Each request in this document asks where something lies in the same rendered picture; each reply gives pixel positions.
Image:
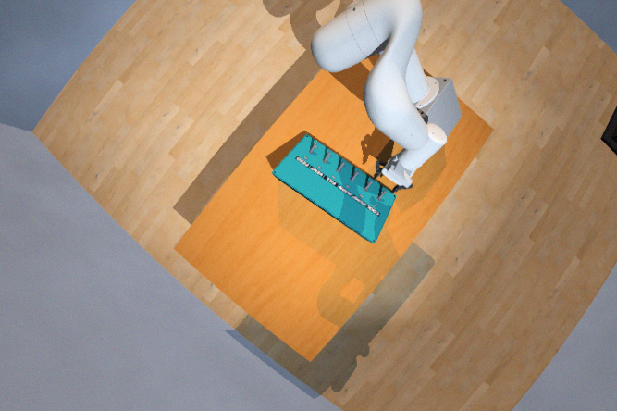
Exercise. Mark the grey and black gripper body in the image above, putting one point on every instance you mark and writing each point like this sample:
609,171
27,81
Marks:
393,161

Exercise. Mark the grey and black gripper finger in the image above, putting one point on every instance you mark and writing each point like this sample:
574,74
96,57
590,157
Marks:
398,187
378,168

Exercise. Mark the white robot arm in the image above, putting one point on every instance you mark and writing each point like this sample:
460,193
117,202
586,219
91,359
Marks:
390,26

